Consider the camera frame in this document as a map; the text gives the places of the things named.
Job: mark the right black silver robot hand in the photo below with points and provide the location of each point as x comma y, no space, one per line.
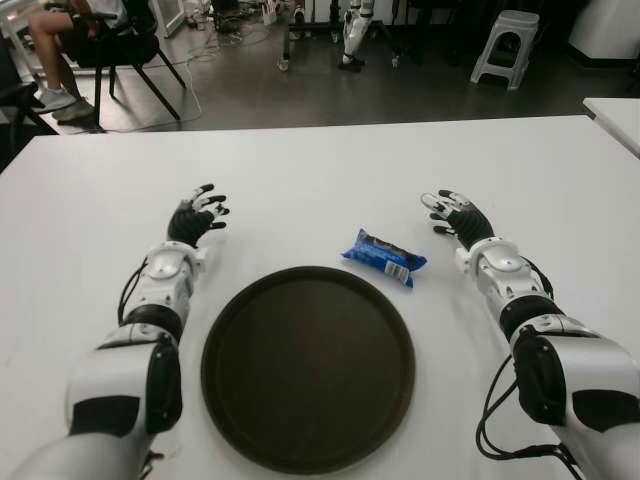
471,222

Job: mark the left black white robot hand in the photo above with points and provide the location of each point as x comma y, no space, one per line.
186,225

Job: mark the blue Oreo cookie packet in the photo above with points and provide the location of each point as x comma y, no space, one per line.
372,250

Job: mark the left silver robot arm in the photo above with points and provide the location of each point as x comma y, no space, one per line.
160,280

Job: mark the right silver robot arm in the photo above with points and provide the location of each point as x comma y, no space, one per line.
575,365

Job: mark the white side table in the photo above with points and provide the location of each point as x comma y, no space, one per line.
620,115

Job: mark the black office chair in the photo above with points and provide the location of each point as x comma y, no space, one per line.
135,47

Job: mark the round dark brown tray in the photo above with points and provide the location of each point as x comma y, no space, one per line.
307,370

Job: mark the grey plastic stool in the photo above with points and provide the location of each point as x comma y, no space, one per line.
515,20

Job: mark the white framed panel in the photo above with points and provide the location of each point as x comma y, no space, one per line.
172,15

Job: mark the white humanoid robot leg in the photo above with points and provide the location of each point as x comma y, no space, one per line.
352,35

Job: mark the white bag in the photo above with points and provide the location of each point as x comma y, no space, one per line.
270,12

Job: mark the seated person with bare legs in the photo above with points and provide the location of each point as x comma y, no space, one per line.
47,40

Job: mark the white cabinet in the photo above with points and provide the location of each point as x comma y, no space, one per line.
610,25

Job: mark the black wheeled metal frame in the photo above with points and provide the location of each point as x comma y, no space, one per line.
286,40

